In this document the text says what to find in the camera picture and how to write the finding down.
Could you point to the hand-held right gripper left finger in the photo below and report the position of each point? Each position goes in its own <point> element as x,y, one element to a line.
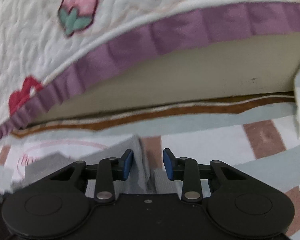
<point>128,165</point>

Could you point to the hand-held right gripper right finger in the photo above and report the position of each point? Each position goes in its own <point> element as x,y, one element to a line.
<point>168,165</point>

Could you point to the grey garment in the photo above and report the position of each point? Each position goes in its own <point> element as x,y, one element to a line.
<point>140,160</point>

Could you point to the beige foam mattress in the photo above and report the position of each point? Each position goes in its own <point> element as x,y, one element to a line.
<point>190,80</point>

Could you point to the white bear print quilt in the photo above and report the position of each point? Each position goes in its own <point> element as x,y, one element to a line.
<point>27,42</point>

